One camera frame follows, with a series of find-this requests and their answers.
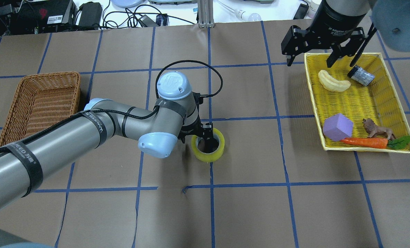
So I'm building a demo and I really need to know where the black power adapter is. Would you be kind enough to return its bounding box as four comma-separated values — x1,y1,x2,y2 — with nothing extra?
137,14,169,27

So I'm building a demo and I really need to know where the toy lion figure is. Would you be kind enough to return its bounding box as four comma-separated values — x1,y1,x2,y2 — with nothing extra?
362,119,396,140

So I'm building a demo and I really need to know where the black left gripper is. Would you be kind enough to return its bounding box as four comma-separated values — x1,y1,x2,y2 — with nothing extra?
177,117,215,152

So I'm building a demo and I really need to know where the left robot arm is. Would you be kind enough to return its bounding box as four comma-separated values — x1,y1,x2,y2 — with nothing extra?
0,71,225,210

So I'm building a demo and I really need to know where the aluminium frame post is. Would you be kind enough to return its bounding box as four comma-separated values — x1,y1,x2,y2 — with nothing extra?
197,0,215,28

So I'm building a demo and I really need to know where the yellow tape roll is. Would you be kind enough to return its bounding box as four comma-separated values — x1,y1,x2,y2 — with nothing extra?
191,128,226,163

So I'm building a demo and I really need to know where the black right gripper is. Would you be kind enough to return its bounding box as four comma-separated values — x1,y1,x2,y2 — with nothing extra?
281,24,366,68

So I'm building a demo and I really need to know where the toy carrot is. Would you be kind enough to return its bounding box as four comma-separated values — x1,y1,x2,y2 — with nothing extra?
340,135,410,150

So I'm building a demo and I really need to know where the small labelled jar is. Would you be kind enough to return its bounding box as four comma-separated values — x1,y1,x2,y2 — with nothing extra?
347,65,375,86

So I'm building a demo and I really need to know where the brown wicker basket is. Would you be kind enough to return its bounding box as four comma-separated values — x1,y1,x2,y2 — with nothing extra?
0,72,81,147

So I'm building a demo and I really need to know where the toy banana slice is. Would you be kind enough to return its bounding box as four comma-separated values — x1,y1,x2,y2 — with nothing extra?
318,70,351,92

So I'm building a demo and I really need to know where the purple foam block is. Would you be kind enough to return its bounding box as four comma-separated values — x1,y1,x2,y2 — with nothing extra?
322,113,354,142

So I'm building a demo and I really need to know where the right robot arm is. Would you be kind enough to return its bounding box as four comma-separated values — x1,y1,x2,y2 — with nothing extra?
281,0,410,68

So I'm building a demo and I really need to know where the black electronics box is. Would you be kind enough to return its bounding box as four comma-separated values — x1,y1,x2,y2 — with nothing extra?
11,0,77,35

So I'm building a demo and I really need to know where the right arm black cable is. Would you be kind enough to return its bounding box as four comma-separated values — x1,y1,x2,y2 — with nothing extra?
350,22,378,68

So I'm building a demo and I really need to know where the yellow woven basket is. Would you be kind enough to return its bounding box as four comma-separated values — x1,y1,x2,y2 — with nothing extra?
304,52,410,154

